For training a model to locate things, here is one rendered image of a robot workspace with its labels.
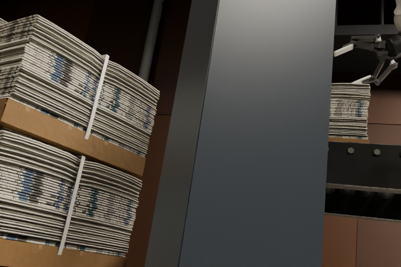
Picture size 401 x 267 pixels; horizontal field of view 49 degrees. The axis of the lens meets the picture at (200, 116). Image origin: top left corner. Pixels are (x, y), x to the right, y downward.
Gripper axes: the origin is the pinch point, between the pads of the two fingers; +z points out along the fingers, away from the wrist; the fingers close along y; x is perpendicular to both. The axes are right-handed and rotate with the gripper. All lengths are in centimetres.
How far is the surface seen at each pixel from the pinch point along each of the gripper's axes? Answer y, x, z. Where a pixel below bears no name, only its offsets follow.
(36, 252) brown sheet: 44, -75, 80
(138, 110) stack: 15, -58, 60
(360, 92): 15.4, -13.4, 2.6
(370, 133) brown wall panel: -55, 288, -56
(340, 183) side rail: 42, -26, 21
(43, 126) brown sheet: 23, -80, 71
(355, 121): 23.9, -14.1, 8.2
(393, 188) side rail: 48, -26, 10
